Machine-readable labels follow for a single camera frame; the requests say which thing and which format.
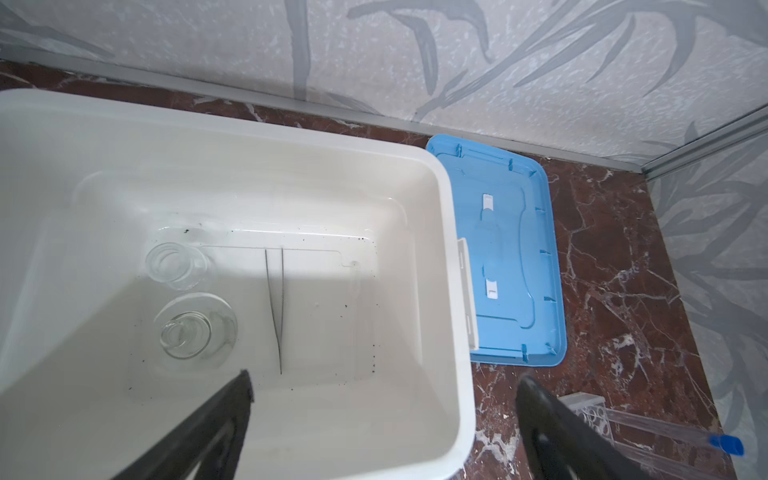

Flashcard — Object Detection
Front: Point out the clear glass alcohol lamp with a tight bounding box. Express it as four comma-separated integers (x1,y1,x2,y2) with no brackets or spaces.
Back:
152,292,238,373

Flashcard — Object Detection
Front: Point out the blue capped test tube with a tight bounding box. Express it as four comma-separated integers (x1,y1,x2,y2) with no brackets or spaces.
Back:
605,408,745,457
613,442,720,480

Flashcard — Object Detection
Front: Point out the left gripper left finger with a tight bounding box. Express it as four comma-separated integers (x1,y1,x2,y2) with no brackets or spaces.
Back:
115,370,254,479

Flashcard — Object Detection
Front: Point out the white plastic storage bin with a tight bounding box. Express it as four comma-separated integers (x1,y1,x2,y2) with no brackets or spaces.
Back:
1,89,475,479

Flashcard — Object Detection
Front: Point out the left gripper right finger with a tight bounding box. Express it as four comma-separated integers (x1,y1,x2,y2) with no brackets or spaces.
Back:
515,375,648,479

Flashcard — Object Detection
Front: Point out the small clear glass beaker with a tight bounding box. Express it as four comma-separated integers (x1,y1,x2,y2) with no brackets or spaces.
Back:
145,242,209,291

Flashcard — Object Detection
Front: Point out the clear acrylic test tube rack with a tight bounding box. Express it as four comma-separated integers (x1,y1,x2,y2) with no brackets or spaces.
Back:
559,392,614,442

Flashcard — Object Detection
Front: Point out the blue plastic bin lid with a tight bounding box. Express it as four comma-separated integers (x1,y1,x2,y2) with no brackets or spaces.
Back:
427,134,567,367

